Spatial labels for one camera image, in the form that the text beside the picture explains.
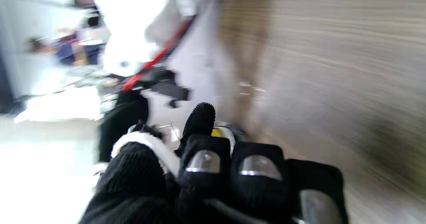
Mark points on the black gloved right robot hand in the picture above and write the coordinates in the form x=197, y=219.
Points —
x=121, y=124

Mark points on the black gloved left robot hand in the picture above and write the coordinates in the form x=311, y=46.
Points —
x=206, y=180

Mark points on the white shoelace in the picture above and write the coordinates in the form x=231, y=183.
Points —
x=156, y=147

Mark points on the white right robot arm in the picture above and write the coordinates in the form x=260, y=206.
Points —
x=179, y=4

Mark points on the black right wrist box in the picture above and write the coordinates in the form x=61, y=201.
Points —
x=166, y=84

